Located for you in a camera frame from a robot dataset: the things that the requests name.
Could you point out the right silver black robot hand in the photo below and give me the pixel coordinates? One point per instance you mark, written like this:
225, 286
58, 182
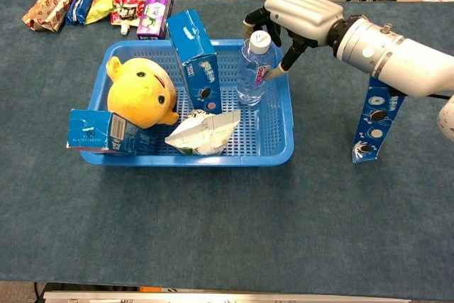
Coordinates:
308, 15

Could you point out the clear plastic water bottle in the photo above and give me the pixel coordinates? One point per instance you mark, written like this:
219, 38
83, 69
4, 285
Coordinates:
253, 69

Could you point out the long blue Oreo box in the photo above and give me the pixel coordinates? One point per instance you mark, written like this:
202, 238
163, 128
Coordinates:
376, 122

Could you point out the blue Oreo box with barcode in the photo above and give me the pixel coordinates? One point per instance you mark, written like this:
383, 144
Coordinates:
92, 131

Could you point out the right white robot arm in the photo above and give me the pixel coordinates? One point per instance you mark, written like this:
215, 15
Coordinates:
397, 58

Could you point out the blue plastic perforated basket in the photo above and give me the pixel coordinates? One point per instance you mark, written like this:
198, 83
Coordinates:
273, 140

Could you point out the blue Oreo box pink stripe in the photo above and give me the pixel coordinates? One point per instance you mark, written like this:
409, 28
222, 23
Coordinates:
193, 51

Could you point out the purple white carton box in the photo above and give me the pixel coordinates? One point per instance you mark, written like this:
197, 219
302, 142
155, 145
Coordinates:
156, 12

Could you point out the crumpled white snack bag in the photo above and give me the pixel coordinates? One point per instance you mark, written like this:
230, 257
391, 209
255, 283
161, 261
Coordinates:
205, 132

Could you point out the red jelly drink pouch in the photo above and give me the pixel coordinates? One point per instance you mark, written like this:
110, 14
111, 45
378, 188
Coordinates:
127, 10

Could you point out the yellow plush duck toy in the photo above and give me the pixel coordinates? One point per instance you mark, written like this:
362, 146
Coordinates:
138, 97

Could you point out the yellow chip bag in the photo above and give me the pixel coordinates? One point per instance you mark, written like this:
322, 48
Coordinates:
101, 6

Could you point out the small blue cookie pack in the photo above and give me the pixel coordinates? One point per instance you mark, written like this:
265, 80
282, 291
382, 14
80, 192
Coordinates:
79, 6

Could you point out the gold red snack packet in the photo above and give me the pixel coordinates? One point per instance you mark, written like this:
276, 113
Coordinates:
49, 8

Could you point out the aluminium profile rail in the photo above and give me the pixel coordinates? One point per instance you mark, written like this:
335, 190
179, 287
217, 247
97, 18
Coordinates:
213, 296

